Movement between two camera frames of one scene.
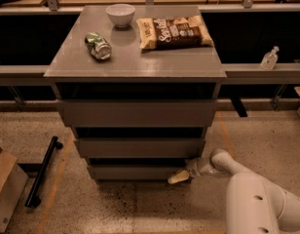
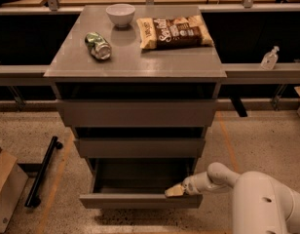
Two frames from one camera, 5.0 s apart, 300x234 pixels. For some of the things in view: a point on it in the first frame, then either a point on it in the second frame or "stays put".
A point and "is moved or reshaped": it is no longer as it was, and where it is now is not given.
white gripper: x=194 y=168 -> x=191 y=187
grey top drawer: x=138 y=113 stays put
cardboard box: x=10 y=182 stays put
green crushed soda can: x=98 y=47 stays put
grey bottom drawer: x=134 y=173 is moved or reshaped
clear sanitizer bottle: x=269 y=59 stays put
